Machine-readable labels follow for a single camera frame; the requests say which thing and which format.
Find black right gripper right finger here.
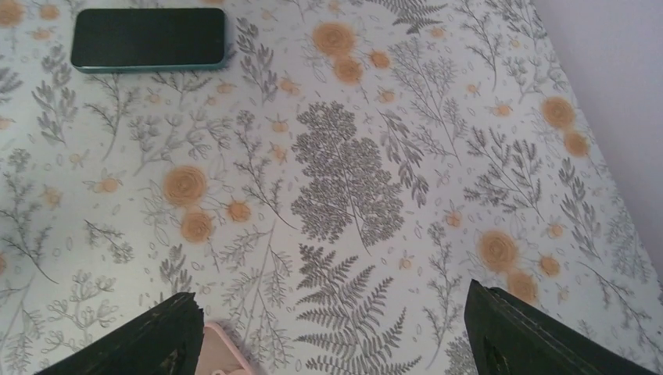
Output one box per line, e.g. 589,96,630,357
464,280,653,375

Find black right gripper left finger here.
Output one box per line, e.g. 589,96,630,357
39,292,204,375

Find pink silicone phone case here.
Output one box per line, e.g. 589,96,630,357
195,322,256,375

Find green phone with black screen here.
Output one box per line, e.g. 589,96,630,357
70,8,230,73

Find floral patterned table mat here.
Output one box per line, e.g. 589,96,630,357
1,1,662,374

